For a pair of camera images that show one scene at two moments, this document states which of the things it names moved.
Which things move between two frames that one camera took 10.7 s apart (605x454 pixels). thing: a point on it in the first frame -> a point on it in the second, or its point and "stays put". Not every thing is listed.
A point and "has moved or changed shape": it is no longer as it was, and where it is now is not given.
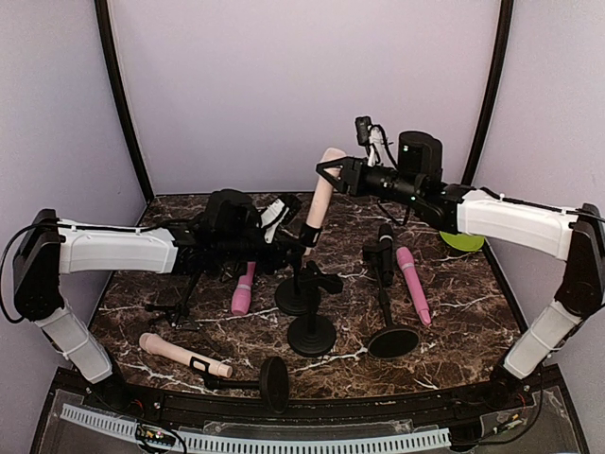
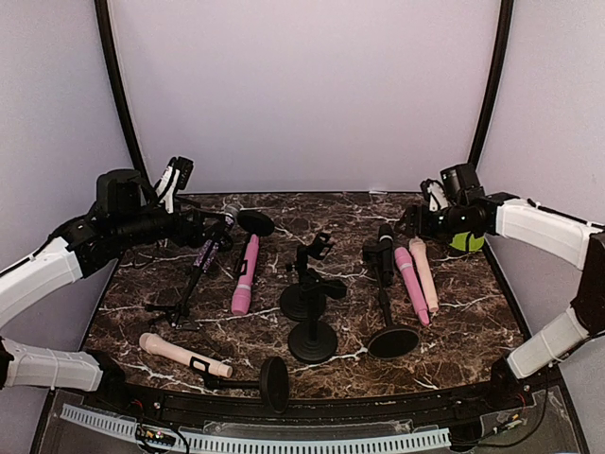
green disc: [463, 241] stays put
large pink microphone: [406, 259] stays put
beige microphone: [322, 195] -> [418, 247]
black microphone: [386, 237] stays put
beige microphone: [167, 350] stays put
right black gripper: [350, 164] -> [423, 229]
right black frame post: [502, 47] stays put
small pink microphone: [241, 298] stays put
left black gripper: [276, 259] -> [194, 236]
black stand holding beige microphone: [297, 296] has moved or changed shape
